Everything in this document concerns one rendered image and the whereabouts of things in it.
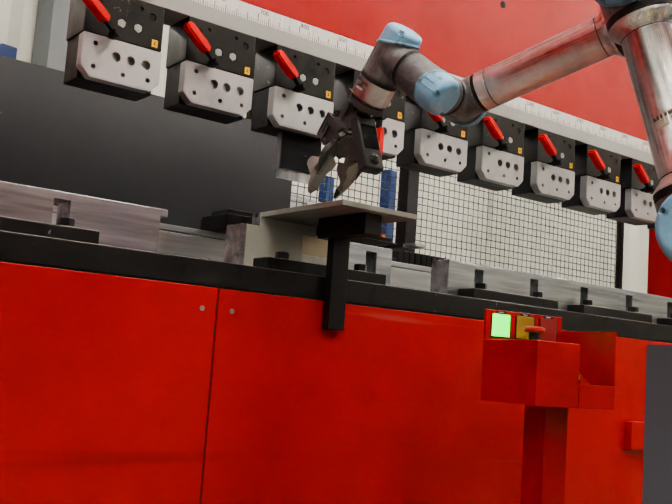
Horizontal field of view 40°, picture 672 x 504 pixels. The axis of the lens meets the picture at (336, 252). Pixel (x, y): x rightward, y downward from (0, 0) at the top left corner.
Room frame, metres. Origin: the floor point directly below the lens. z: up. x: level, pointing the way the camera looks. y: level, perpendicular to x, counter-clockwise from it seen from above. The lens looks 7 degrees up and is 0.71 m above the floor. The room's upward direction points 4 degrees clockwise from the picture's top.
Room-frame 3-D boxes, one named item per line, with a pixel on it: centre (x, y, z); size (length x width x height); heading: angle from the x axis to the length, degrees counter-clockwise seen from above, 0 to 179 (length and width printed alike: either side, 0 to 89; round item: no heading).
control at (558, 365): (1.81, -0.43, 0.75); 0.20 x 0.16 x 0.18; 119
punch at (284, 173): (1.88, 0.09, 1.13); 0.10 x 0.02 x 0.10; 127
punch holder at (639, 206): (2.59, -0.84, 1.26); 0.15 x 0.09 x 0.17; 127
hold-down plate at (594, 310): (2.44, -0.74, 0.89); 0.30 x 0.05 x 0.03; 127
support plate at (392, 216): (1.76, 0.00, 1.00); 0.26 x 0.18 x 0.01; 37
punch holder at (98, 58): (1.62, 0.43, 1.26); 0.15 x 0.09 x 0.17; 127
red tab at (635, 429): (2.37, -0.82, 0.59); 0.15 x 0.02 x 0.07; 127
